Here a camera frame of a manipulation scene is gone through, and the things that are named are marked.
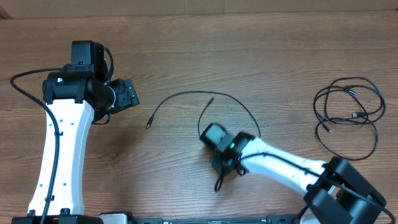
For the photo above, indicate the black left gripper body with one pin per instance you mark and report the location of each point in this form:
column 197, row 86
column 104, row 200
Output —
column 125, row 96

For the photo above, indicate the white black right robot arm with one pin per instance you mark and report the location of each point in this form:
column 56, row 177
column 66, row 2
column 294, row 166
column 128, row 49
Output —
column 333, row 191

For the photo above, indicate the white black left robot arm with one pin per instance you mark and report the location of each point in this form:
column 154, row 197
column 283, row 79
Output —
column 75, row 96

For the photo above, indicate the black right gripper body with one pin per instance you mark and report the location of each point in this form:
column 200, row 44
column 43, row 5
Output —
column 222, row 167

